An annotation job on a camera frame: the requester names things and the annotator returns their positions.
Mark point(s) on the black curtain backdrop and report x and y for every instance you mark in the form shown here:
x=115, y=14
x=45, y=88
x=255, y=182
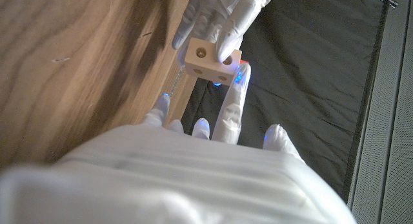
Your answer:
x=306, y=72

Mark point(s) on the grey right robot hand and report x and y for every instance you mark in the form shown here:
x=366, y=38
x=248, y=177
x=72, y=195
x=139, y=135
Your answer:
x=193, y=185

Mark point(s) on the wooden block with holes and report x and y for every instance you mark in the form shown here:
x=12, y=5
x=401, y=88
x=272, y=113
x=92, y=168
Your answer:
x=211, y=64

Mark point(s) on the red-headed wooden screw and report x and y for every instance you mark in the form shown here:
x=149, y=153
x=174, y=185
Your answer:
x=244, y=61

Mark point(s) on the white perforated panel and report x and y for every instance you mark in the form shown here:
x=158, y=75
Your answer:
x=384, y=120

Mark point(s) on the wooden table panel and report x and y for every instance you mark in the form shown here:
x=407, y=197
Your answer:
x=177, y=80

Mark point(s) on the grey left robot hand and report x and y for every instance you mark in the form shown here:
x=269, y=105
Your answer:
x=222, y=17

